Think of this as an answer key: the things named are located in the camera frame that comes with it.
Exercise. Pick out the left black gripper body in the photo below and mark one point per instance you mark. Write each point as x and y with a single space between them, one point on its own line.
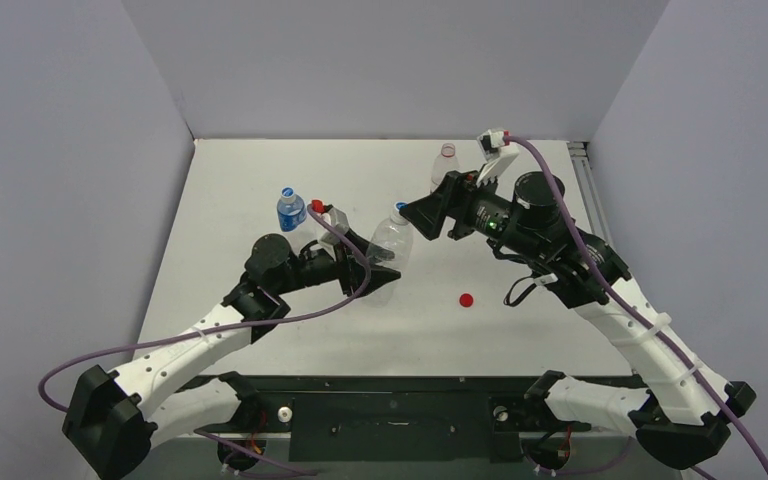
340 266

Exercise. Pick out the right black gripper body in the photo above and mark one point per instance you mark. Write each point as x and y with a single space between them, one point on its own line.
452 206

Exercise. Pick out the red label water bottle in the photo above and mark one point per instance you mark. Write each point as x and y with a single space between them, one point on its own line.
445 162

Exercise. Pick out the clear plastic bottle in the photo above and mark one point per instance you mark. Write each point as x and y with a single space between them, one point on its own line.
392 242

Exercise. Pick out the blue label water bottle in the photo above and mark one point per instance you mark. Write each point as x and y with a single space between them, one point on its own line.
291 213

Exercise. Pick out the red bottle cap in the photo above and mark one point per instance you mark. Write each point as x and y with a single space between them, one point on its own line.
466 300

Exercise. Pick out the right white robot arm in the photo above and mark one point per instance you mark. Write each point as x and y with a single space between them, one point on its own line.
682 412

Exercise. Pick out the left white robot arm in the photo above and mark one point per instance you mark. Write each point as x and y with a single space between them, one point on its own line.
115 418

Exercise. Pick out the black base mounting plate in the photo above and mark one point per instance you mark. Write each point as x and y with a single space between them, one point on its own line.
373 419

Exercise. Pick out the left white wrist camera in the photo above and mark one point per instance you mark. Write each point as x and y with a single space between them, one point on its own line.
325 219

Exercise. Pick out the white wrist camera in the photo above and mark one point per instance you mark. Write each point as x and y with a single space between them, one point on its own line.
325 219
498 152

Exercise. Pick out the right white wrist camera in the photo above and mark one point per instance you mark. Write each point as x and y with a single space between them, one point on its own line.
498 152

